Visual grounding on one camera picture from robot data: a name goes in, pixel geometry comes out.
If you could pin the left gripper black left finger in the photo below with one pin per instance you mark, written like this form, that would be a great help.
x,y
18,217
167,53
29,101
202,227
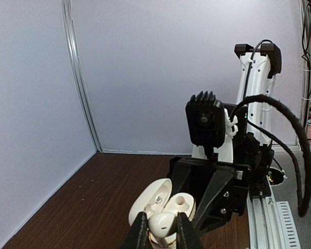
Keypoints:
x,y
137,236

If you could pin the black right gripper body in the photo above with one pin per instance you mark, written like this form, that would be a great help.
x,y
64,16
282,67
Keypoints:
x,y
219,189

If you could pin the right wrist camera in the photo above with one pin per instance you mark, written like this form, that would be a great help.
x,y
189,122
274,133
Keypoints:
x,y
210,127

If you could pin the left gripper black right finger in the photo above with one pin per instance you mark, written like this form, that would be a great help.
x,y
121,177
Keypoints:
x,y
186,236

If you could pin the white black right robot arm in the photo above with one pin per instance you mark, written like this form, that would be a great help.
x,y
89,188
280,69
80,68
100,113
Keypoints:
x,y
235,152

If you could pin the white charging case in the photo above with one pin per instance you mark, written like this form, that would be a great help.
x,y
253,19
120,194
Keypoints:
x,y
158,198

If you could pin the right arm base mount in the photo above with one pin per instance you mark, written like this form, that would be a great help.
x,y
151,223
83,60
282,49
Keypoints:
x,y
266,172

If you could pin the aluminium front rail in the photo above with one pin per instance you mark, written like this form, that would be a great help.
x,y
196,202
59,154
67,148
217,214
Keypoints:
x,y
271,223

